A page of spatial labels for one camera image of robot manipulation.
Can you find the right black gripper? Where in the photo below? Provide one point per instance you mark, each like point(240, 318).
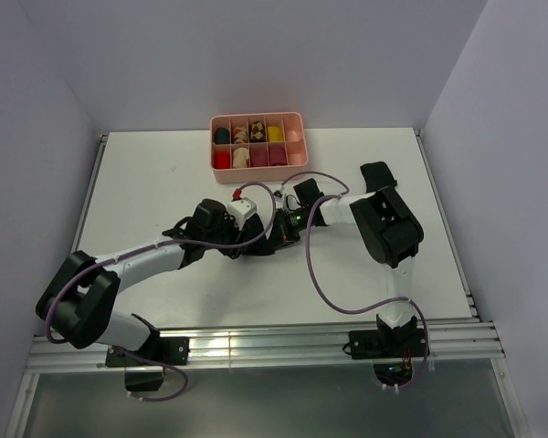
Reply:
point(283, 232)

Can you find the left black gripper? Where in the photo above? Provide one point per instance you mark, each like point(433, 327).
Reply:
point(237, 234)

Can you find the maroon purple striped sock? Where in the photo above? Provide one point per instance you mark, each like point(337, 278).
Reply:
point(277, 155)

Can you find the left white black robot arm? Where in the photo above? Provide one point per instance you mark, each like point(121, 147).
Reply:
point(79, 301)

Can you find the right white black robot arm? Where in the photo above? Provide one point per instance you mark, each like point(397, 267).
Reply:
point(391, 235)

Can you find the red rolled sock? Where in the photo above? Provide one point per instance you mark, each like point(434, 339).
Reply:
point(222, 160)

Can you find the beige patterned rolled sock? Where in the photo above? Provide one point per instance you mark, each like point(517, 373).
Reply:
point(240, 158)

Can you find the maroon rolled sock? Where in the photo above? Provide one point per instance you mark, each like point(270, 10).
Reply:
point(259, 156)

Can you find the pink divided organizer box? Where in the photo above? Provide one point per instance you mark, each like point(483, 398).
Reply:
point(266, 147)

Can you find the yellow rolled sock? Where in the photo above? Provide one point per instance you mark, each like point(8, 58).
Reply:
point(275, 133)

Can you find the dark navy rolled sock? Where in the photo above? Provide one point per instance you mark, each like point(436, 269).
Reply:
point(222, 136)

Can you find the brown checkered rolled sock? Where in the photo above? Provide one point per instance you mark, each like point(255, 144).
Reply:
point(257, 132)

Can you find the brown cream patterned rolled sock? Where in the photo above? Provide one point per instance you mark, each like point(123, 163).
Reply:
point(239, 135)

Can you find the black sock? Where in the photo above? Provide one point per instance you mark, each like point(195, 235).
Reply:
point(377, 176)

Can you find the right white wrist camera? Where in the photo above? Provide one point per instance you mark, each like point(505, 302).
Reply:
point(279, 194)

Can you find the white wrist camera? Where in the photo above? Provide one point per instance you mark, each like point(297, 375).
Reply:
point(241, 208)
point(279, 194)

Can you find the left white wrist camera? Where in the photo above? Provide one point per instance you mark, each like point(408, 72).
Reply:
point(241, 208)

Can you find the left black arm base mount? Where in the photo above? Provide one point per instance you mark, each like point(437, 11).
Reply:
point(146, 368)

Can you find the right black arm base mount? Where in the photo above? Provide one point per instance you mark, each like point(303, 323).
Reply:
point(400, 345)

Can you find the aluminium frame rail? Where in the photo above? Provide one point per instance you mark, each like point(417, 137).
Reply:
point(275, 346)

